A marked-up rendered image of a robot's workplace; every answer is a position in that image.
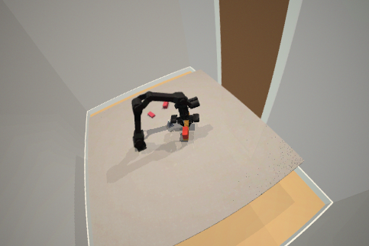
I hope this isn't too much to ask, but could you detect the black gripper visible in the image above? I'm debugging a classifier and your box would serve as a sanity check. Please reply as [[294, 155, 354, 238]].
[[170, 112, 199, 127]]

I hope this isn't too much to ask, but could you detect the orange bar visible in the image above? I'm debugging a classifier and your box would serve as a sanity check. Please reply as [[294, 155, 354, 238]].
[[182, 120, 189, 141]]

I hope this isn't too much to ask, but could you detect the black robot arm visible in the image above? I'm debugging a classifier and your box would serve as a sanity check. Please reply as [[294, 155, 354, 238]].
[[131, 91, 200, 152]]

